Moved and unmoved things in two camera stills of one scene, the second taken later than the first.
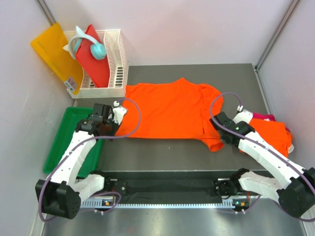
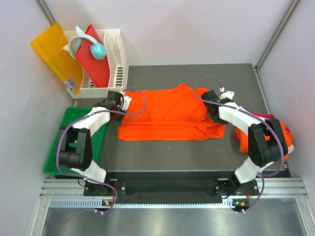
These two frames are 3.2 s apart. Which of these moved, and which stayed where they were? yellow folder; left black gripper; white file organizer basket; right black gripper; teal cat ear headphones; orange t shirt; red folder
Moved: left black gripper; orange t shirt; right black gripper
Stayed: red folder; white file organizer basket; yellow folder; teal cat ear headphones
